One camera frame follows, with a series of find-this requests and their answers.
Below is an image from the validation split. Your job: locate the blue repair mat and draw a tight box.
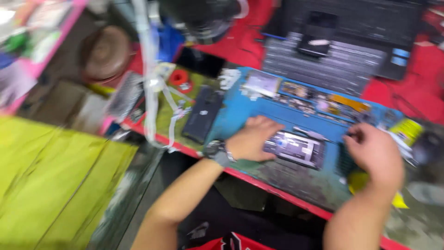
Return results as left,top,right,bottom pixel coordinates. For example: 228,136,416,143
205,67,406,210

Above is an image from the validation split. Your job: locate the blue plastic bag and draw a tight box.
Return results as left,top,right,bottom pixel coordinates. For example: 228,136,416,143
156,21,185,64

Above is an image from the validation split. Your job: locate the person's black red shirt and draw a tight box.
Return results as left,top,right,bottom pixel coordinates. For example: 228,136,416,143
177,174,335,250

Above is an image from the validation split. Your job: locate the red tape roll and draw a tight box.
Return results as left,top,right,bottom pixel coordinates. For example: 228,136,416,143
169,69,190,87

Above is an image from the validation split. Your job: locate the yellow-green board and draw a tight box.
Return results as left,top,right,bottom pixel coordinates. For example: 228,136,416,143
0,116,139,250

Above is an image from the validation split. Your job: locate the grey metal wristwatch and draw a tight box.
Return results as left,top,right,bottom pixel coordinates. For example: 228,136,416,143
203,140,237,168

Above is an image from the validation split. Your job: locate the green work mat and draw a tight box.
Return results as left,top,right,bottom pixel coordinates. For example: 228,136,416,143
152,64,224,150

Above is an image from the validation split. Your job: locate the yellow paper sheet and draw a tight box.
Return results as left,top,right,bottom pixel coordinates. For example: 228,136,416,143
348,170,410,209

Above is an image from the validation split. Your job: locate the white phone part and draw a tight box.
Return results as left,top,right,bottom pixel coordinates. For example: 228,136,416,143
242,71,282,98

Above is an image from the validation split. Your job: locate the yellow labelled bottle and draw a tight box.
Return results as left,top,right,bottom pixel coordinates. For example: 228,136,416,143
388,118,426,147

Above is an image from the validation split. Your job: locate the person's right hand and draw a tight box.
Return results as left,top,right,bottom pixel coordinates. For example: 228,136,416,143
343,123,405,196

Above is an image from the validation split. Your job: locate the grey screwdriver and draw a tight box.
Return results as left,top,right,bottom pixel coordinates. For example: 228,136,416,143
293,126,331,142

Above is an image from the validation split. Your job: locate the grey keypad device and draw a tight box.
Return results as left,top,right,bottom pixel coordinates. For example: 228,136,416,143
107,71,145,121

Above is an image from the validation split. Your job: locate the black flat screen panel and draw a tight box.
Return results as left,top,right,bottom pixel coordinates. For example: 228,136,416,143
175,47,227,79

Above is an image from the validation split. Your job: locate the pink shelf with goods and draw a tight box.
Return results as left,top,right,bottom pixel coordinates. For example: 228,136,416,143
0,0,87,116

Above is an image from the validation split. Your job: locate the person's left hand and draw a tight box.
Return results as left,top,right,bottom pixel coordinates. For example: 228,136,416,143
225,116,286,162

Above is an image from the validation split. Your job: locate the small black phone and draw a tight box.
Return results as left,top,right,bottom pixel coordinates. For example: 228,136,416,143
297,11,338,58

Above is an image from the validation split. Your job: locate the black laptop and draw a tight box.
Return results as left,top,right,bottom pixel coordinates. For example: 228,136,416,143
262,0,429,97

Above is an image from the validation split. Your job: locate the brown round stool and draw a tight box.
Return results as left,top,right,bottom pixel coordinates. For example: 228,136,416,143
79,25,135,84

